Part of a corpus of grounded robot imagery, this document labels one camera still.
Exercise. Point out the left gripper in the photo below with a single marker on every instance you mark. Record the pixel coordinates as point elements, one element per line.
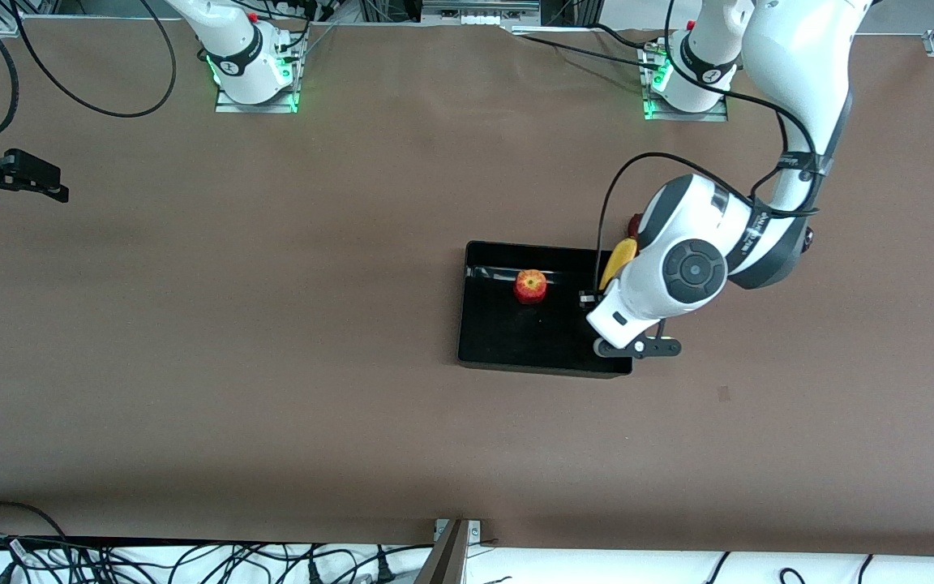
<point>587,300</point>

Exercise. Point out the yellow banana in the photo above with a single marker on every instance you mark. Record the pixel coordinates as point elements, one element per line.
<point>619,259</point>

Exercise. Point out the red apple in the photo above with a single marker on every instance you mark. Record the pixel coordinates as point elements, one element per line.
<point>531,287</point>

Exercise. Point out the black plastic box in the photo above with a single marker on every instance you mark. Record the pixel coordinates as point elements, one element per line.
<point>516,341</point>

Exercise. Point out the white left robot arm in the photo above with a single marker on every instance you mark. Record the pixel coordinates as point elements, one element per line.
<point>799,49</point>

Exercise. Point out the red yellow mango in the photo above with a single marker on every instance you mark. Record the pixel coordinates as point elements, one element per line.
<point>634,225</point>

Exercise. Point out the dark purple fruit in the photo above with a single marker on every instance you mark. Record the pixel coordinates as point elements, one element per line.
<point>808,238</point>

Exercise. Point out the grey power strip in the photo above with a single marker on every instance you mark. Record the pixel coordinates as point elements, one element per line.
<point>475,12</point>

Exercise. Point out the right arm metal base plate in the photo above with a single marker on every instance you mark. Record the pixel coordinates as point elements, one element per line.
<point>228,105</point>

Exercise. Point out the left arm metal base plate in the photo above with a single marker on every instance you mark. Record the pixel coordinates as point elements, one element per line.
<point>718,115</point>

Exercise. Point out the grey metal bracket bar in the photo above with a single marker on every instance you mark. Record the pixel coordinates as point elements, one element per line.
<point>447,560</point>

